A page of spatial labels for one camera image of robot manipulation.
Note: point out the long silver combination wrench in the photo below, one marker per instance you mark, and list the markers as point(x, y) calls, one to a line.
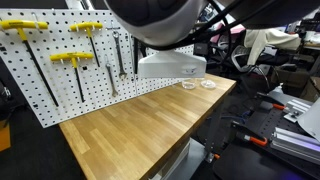
point(122, 73)

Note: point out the black pliers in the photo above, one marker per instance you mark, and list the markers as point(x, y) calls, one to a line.
point(139, 48)

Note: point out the beige jacket on chair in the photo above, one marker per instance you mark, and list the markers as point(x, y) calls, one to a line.
point(256, 40)

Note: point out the aluminium extrusion bars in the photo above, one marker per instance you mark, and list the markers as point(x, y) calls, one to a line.
point(295, 144)

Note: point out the black office chair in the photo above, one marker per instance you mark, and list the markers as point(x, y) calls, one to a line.
point(234, 56)

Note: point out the clear plastic lid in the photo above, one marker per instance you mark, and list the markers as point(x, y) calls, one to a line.
point(209, 84)

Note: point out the short silver combination wrench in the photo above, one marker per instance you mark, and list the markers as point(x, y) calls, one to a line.
point(114, 91)

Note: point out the upper yellow T-handle hex key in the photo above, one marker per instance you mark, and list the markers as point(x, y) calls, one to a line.
point(88, 27)

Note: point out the white metal pegboard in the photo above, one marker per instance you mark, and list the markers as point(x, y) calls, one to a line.
point(57, 39)

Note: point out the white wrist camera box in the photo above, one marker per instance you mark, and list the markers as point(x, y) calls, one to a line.
point(172, 64)

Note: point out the large yellow T-handle hex key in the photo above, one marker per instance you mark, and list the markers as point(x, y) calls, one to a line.
point(20, 26)

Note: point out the lower yellow T-handle hex key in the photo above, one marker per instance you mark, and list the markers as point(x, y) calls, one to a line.
point(73, 57)

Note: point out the orange handled clamp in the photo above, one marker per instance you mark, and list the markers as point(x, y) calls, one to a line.
point(248, 134)

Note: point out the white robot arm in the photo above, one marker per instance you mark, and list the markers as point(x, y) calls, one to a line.
point(169, 24)

